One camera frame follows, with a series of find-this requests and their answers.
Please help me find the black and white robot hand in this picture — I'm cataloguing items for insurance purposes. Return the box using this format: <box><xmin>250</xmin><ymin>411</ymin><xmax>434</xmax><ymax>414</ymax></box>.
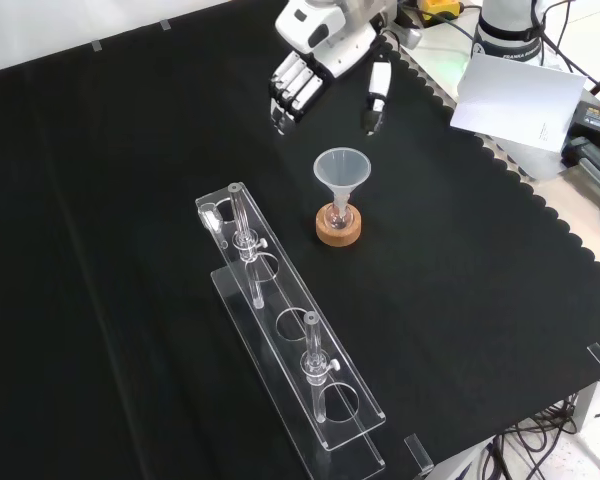
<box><xmin>268</xmin><ymin>0</ymin><xmax>397</xmax><ymax>137</ymax></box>

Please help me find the black power adapter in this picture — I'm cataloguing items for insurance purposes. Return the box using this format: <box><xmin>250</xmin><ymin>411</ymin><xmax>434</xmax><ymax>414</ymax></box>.
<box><xmin>562</xmin><ymin>99</ymin><xmax>600</xmax><ymax>156</ymax></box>

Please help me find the yellow stop button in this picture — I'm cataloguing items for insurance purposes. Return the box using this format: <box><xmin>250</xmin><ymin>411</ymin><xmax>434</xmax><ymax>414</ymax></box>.
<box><xmin>418</xmin><ymin>0</ymin><xmax>465</xmax><ymax>22</ymax></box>

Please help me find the black clamp tool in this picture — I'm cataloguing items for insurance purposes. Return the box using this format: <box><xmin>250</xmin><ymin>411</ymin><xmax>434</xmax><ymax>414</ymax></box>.
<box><xmin>563</xmin><ymin>135</ymin><xmax>600</xmax><ymax>202</ymax></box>

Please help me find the clear acrylic funnel stand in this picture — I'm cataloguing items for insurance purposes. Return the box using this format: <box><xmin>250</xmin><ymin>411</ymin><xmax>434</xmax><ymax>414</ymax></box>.
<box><xmin>194</xmin><ymin>182</ymin><xmax>387</xmax><ymax>480</ymax></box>

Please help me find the pale board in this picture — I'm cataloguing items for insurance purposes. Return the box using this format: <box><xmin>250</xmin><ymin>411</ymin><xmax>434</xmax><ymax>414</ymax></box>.
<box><xmin>449</xmin><ymin>52</ymin><xmax>588</xmax><ymax>151</ymax></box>

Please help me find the small round-bottom glass flask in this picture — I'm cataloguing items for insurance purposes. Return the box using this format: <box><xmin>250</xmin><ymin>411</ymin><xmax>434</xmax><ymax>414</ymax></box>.
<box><xmin>324</xmin><ymin>199</ymin><xmax>355</xmax><ymax>232</ymax></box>

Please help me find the cork ring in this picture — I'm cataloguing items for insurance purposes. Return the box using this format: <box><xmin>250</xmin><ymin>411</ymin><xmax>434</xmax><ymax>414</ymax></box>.
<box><xmin>315</xmin><ymin>203</ymin><xmax>364</xmax><ymax>247</ymax></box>

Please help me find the translucent plastic funnel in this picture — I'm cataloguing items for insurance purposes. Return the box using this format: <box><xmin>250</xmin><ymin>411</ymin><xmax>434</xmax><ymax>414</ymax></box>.
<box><xmin>313</xmin><ymin>146</ymin><xmax>372</xmax><ymax>214</ymax></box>

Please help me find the black cable bundle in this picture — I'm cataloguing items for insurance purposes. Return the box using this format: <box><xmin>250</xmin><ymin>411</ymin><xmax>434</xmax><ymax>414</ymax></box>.
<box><xmin>479</xmin><ymin>392</ymin><xmax>600</xmax><ymax>480</ymax></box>

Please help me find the black bench cloth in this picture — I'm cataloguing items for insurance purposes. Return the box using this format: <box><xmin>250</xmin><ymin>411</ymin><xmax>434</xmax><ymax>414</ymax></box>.
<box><xmin>0</xmin><ymin>0</ymin><xmax>600</xmax><ymax>480</ymax></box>

